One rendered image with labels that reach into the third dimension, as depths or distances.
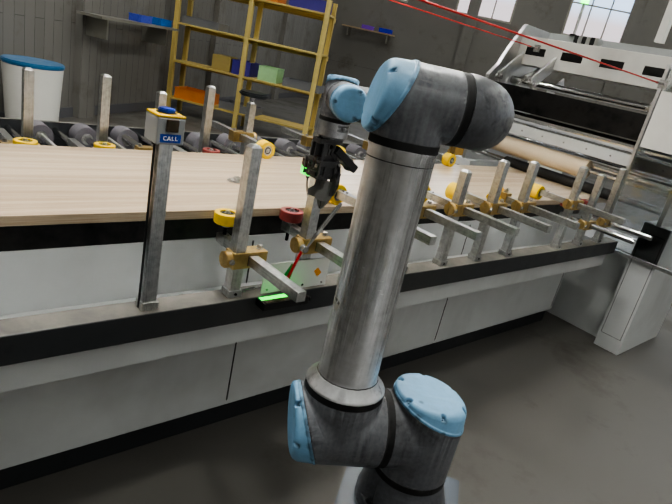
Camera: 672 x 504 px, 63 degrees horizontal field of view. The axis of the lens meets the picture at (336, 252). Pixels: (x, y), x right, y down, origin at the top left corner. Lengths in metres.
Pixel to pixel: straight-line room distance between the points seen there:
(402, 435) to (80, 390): 1.13
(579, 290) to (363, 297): 3.34
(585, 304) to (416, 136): 3.41
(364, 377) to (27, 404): 1.15
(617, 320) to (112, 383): 3.07
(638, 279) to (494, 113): 3.06
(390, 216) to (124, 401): 1.34
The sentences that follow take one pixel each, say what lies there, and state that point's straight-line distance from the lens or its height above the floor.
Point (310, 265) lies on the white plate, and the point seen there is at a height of 0.78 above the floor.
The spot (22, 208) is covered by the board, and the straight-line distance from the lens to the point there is 1.63.
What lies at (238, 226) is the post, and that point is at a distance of 1.59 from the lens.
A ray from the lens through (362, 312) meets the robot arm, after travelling 0.93.
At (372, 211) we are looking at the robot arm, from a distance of 0.88.
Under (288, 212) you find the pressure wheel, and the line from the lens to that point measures 1.86.
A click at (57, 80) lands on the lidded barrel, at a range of 6.32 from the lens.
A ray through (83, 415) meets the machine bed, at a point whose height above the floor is 0.22.
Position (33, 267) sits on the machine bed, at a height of 0.75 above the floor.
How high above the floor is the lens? 1.44
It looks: 20 degrees down
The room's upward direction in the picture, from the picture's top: 13 degrees clockwise
